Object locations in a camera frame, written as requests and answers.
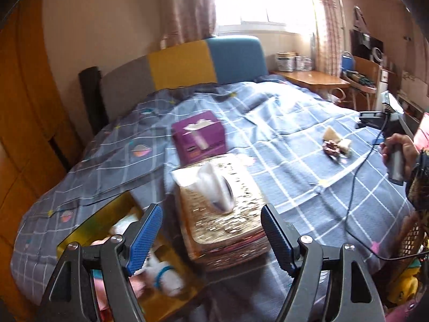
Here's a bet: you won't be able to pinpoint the gold embossed tissue box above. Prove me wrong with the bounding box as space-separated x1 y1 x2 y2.
174 153 273 272

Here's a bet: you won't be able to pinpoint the wooden wardrobe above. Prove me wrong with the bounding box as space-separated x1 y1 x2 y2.
0 0 84 309

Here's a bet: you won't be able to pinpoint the white tissue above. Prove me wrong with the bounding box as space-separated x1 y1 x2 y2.
171 163 235 213

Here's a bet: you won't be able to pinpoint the white plush toy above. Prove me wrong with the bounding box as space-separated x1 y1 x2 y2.
144 251 186 298

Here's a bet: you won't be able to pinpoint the yellow plush toy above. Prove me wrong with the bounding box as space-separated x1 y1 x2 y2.
389 268 420 306

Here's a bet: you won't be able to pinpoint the brown satin scrunchie headband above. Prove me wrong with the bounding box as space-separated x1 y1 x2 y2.
322 141 341 157

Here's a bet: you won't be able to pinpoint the black cable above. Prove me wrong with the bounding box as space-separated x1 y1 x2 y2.
345 121 429 262

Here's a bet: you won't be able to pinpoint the black monitor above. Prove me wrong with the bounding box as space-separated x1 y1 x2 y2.
350 28 384 61

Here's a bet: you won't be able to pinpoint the window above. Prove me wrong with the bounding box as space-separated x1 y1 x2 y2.
214 0 319 35

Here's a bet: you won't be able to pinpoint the purple carton box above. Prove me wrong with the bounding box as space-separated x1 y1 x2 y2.
172 110 226 165

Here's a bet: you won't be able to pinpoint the pink fluffy sock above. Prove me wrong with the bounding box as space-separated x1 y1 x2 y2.
90 268 145 313

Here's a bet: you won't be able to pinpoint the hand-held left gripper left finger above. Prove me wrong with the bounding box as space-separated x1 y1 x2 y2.
39 203 164 322

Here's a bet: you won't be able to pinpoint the wicker basket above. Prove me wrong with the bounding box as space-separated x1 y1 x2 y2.
399 215 429 269

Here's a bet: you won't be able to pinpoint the grey yellow blue headboard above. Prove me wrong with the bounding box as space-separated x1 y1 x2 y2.
101 35 269 121

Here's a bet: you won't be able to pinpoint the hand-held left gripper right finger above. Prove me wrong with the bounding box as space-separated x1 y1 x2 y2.
261 203 386 322

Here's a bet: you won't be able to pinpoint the wooden side table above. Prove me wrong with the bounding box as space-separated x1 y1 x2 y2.
268 70 351 93

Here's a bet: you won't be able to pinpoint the small white boxes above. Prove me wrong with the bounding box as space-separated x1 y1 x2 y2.
295 55 314 72

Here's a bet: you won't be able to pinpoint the black bed post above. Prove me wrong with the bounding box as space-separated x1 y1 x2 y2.
79 67 109 135

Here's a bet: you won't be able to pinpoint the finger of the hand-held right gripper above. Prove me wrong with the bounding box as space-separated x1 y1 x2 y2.
355 110 387 130

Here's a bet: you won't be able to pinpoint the yellow box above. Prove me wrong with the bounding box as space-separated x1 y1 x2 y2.
56 191 208 322

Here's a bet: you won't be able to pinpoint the person's right hand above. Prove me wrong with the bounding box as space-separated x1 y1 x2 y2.
380 133 421 183

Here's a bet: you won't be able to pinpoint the pink patterned curtain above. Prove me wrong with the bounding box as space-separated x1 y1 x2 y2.
157 0 218 45
312 0 346 74

